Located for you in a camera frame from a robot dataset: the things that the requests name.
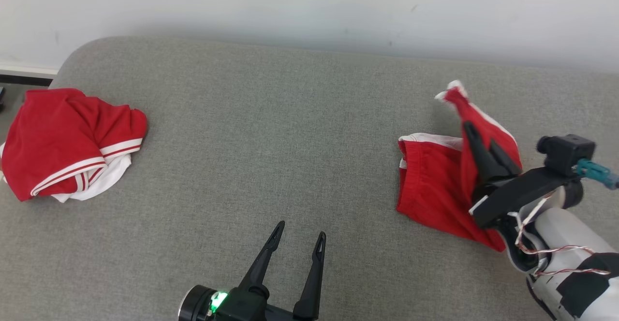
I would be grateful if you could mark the red shorts with white trim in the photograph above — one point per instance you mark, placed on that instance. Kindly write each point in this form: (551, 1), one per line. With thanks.
(435, 185)

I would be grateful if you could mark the black and white baseboard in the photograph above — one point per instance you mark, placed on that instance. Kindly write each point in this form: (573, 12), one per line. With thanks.
(24, 77)

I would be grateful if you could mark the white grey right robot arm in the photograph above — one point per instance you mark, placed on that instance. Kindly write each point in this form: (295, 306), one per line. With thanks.
(570, 243)

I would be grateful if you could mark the teal right camera connector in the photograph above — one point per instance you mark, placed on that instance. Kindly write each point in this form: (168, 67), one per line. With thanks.
(595, 170)

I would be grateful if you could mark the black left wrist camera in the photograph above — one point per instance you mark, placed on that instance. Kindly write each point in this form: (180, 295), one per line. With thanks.
(198, 304)

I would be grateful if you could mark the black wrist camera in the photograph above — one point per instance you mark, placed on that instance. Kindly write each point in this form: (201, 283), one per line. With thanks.
(198, 304)
(568, 154)

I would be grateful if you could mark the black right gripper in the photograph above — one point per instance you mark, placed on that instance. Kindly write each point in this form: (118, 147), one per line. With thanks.
(517, 193)

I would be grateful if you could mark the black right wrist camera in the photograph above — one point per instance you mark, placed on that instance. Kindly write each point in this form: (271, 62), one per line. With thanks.
(568, 154)

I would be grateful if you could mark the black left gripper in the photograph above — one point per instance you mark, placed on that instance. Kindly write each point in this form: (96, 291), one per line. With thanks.
(246, 304)

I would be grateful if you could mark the red and white basketball jersey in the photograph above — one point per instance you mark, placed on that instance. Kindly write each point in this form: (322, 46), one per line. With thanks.
(58, 137)

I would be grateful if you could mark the grey fabric sofa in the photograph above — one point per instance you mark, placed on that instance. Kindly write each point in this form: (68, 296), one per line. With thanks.
(271, 156)

